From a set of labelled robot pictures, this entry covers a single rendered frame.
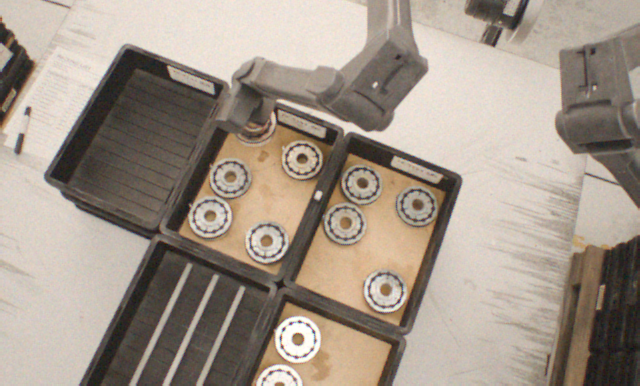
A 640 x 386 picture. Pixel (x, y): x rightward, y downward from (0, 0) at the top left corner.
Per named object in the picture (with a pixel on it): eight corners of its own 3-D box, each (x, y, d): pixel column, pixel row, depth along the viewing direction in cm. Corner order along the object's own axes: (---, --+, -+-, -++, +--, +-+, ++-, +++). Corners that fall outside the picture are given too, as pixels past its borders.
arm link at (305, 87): (402, 104, 81) (343, 61, 76) (381, 140, 81) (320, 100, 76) (287, 78, 119) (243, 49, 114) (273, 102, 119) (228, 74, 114)
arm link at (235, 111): (290, 80, 115) (254, 57, 111) (268, 132, 112) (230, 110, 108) (261, 92, 125) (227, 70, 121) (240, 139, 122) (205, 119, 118)
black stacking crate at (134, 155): (135, 65, 158) (125, 43, 147) (235, 105, 156) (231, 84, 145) (59, 195, 144) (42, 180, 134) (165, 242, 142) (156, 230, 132)
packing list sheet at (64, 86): (51, 44, 171) (51, 44, 170) (122, 67, 170) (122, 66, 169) (-3, 142, 159) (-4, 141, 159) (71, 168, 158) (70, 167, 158)
